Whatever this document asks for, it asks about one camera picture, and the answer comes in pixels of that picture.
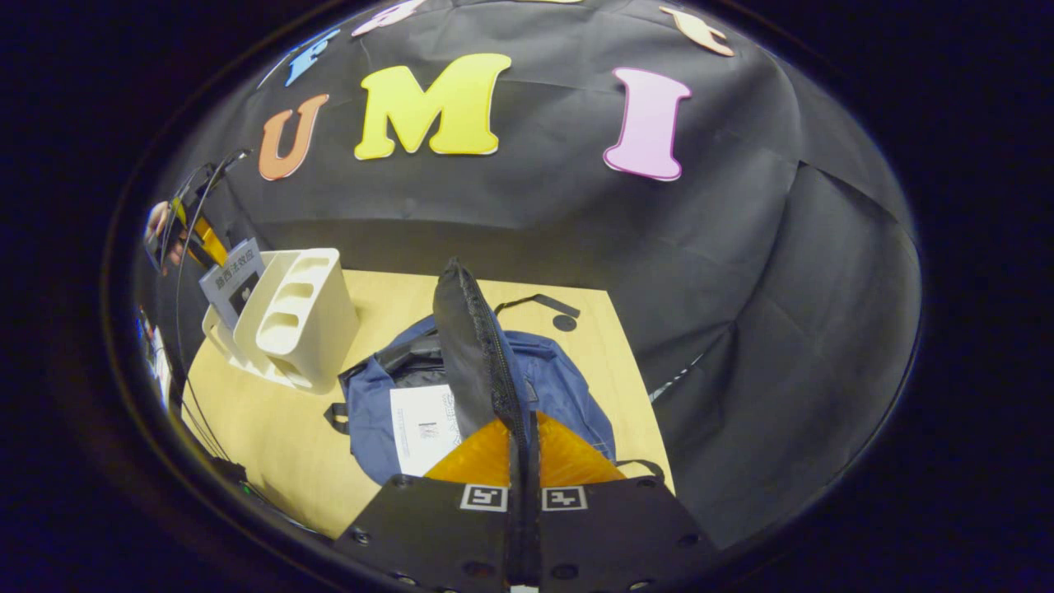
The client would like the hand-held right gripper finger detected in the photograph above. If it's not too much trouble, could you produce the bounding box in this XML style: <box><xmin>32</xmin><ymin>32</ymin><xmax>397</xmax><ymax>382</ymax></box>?
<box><xmin>333</xmin><ymin>416</ymin><xmax>528</xmax><ymax>592</ymax></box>
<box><xmin>525</xmin><ymin>412</ymin><xmax>721</xmax><ymax>591</ymax></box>

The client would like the lavender grey book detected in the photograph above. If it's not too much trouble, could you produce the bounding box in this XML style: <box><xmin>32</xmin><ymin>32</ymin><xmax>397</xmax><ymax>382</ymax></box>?
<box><xmin>198</xmin><ymin>239</ymin><xmax>266</xmax><ymax>332</ymax></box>

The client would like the white book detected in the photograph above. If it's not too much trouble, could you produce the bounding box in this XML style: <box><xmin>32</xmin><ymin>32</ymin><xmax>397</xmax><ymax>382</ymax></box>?
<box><xmin>389</xmin><ymin>384</ymin><xmax>464</xmax><ymax>479</ymax></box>

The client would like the white plastic bookshelf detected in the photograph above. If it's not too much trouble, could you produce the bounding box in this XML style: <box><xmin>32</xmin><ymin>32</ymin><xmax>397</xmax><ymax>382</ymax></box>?
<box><xmin>202</xmin><ymin>247</ymin><xmax>361</xmax><ymax>395</ymax></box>

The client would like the blue schoolbag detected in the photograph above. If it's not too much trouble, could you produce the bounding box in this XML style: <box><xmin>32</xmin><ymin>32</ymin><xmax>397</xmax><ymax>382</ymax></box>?
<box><xmin>324</xmin><ymin>257</ymin><xmax>668</xmax><ymax>487</ymax></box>

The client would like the black backdrop cloth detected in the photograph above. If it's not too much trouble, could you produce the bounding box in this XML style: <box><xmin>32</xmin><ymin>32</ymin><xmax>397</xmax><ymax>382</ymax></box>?
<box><xmin>136</xmin><ymin>0</ymin><xmax>921</xmax><ymax>549</ymax></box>

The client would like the black cable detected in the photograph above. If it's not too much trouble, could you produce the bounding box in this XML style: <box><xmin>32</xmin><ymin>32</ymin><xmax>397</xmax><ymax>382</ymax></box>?
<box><xmin>171</xmin><ymin>148</ymin><xmax>252</xmax><ymax>472</ymax></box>

